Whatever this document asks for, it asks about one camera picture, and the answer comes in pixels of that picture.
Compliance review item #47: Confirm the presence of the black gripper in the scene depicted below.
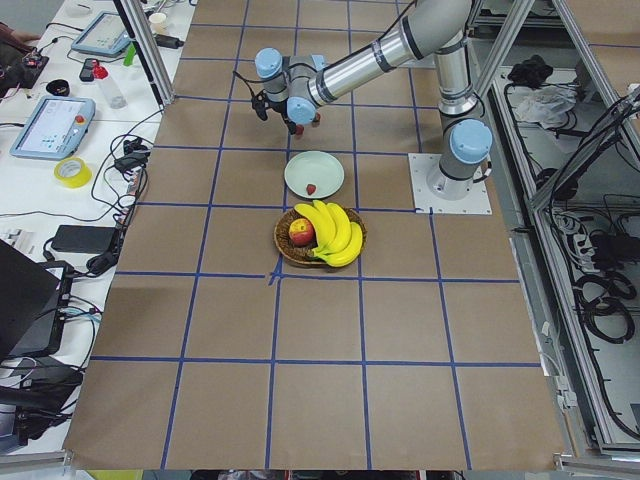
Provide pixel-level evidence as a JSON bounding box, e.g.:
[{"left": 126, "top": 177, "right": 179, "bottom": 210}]
[{"left": 251, "top": 90, "right": 321, "bottom": 134}]

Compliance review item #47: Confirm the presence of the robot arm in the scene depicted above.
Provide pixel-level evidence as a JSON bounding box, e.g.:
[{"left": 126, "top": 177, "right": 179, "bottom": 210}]
[{"left": 251, "top": 0, "right": 493, "bottom": 200}]

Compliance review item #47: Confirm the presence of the light green plate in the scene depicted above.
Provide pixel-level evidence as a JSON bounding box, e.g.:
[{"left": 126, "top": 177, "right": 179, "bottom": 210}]
[{"left": 284, "top": 151, "right": 345, "bottom": 199}]

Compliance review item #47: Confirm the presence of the red apple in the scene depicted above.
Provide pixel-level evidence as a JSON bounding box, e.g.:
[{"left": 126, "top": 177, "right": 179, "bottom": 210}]
[{"left": 288, "top": 218, "right": 315, "bottom": 247}]

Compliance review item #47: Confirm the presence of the yellow banana bunch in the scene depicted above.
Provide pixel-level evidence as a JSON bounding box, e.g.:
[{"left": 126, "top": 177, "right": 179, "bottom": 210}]
[{"left": 294, "top": 200, "right": 365, "bottom": 268}]

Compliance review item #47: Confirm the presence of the wicker basket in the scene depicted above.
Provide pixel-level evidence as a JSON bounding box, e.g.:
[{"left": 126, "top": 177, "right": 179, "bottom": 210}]
[{"left": 273, "top": 207, "right": 367, "bottom": 267}]

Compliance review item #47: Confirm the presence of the clear plastic bottle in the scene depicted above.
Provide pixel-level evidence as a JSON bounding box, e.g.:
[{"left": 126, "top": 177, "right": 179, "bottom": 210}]
[{"left": 92, "top": 60, "right": 127, "bottom": 109}]

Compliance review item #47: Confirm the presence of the teach pendant far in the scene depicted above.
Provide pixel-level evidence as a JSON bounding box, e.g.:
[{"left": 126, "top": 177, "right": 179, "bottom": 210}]
[{"left": 71, "top": 11, "right": 130, "bottom": 57}]

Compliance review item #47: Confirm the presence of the teach pendant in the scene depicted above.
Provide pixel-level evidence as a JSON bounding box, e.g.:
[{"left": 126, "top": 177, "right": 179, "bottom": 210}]
[
  {"left": 10, "top": 96, "right": 96, "bottom": 161},
  {"left": 71, "top": 11, "right": 130, "bottom": 57}
]

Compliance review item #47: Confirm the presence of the yellow tape roll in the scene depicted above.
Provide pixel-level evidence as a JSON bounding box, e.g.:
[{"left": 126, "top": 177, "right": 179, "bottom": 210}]
[{"left": 54, "top": 157, "right": 92, "bottom": 189}]

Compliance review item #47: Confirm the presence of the black power adapter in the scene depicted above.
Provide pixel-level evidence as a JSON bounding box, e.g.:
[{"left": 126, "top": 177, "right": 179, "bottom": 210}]
[{"left": 51, "top": 225, "right": 116, "bottom": 254}]

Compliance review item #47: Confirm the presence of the teach pendant near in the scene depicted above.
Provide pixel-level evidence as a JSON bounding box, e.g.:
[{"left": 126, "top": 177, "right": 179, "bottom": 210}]
[{"left": 10, "top": 96, "right": 96, "bottom": 161}]

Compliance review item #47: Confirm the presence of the black laptop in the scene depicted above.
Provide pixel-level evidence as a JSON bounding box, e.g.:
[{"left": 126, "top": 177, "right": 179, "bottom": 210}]
[{"left": 1, "top": 242, "right": 72, "bottom": 360}]

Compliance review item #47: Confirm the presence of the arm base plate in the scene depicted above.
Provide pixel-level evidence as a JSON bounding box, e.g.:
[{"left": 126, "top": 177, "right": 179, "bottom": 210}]
[{"left": 408, "top": 153, "right": 492, "bottom": 215}]

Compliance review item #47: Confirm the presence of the aluminium profile post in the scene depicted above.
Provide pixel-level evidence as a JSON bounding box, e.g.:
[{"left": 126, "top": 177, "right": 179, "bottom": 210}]
[{"left": 113, "top": 0, "right": 175, "bottom": 108}]

